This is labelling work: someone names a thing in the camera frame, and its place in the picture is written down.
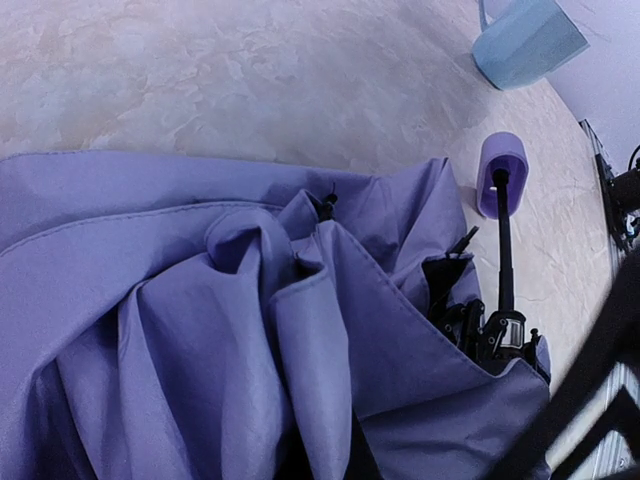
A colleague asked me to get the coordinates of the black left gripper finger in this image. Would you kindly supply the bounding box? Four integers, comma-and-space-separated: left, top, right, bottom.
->
492, 249, 639, 479

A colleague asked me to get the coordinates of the lavender folding umbrella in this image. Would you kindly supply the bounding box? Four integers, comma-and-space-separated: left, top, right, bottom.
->
1, 152, 549, 479

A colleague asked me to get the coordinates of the light blue mug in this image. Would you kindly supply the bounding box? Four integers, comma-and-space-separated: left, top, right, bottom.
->
471, 0, 589, 91

